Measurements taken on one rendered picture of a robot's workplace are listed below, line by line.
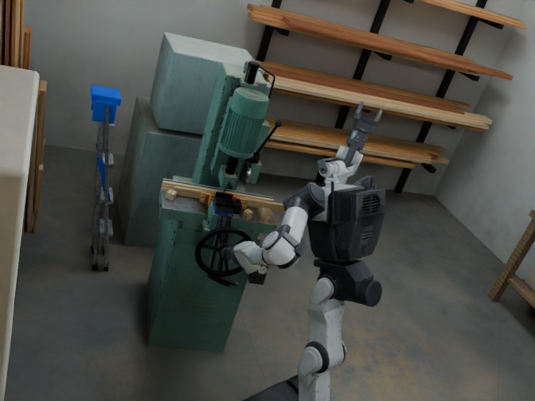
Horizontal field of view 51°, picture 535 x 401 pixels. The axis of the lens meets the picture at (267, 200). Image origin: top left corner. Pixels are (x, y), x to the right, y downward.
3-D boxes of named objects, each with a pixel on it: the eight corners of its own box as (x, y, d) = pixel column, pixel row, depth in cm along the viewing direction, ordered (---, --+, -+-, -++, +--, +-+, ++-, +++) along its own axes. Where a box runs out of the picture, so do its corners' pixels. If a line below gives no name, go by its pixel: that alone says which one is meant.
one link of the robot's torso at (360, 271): (383, 303, 240) (384, 262, 237) (365, 311, 231) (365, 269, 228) (333, 290, 260) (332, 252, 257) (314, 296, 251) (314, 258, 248)
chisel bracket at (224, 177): (220, 191, 289) (224, 176, 286) (216, 178, 301) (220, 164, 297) (233, 192, 291) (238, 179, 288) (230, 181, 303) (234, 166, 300)
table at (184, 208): (159, 228, 269) (162, 217, 267) (158, 196, 295) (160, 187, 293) (278, 245, 287) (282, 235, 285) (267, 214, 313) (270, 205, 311)
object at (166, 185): (161, 190, 290) (163, 181, 287) (161, 188, 291) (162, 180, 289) (271, 208, 307) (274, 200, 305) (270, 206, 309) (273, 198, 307)
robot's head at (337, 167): (345, 181, 246) (345, 160, 245) (331, 182, 239) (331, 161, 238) (333, 180, 251) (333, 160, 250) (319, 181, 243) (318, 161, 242)
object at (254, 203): (173, 194, 290) (174, 187, 288) (173, 192, 291) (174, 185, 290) (286, 212, 308) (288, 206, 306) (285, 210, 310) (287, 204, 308)
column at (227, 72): (193, 196, 315) (225, 74, 283) (190, 178, 333) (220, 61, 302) (232, 203, 321) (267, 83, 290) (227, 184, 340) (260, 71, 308)
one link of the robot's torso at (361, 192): (394, 258, 246) (395, 176, 241) (345, 273, 223) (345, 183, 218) (341, 247, 267) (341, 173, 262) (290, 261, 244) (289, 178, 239)
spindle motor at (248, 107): (220, 155, 275) (237, 96, 262) (216, 141, 290) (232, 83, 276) (255, 162, 280) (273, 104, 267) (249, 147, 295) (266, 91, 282)
